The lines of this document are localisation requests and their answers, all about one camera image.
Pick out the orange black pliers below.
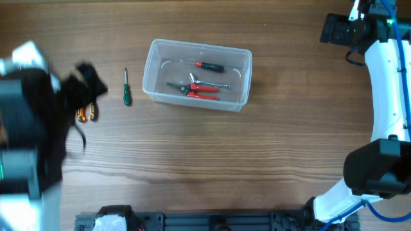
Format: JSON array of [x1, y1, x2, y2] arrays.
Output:
[[76, 102, 99, 123]]

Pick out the red handled wire cutters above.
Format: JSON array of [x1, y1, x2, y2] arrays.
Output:
[[167, 83, 219, 100]]

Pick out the silver L socket wrench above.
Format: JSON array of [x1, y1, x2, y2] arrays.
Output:
[[189, 73, 231, 89]]

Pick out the black red screwdriver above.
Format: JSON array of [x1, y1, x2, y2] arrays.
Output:
[[182, 60, 225, 73]]

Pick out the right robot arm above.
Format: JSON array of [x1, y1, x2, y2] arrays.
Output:
[[297, 0, 410, 230]]

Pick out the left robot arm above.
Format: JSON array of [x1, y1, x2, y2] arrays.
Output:
[[1, 41, 107, 230]]

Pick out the clear plastic container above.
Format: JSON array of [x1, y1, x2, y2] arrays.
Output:
[[143, 39, 252, 112]]

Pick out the green handled screwdriver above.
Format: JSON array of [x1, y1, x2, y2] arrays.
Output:
[[123, 68, 132, 107]]

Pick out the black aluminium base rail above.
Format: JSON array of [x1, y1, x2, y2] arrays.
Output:
[[74, 205, 361, 231]]

